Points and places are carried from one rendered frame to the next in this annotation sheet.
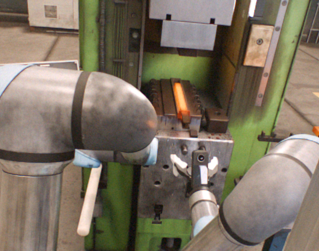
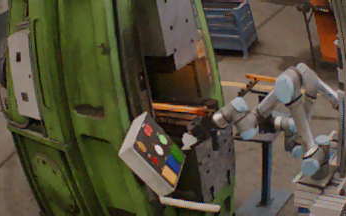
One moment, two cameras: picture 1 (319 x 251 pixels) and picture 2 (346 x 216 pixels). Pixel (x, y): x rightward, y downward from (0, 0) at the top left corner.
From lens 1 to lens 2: 2.23 m
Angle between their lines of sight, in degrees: 42
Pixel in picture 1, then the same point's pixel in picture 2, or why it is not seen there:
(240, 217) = (313, 91)
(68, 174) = not seen: outside the picture
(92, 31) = (120, 91)
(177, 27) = (180, 53)
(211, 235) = (308, 107)
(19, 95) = (293, 80)
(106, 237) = not seen: outside the picture
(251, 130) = not seen: hidden behind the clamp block
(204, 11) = (187, 37)
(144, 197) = (204, 187)
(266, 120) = (217, 90)
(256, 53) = (200, 48)
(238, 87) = (199, 76)
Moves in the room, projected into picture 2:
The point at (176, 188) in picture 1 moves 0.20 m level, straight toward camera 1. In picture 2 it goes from (216, 167) to (241, 173)
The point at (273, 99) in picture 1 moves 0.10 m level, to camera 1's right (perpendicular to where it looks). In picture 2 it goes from (214, 72) to (223, 67)
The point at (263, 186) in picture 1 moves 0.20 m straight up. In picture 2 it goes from (312, 79) to (307, 45)
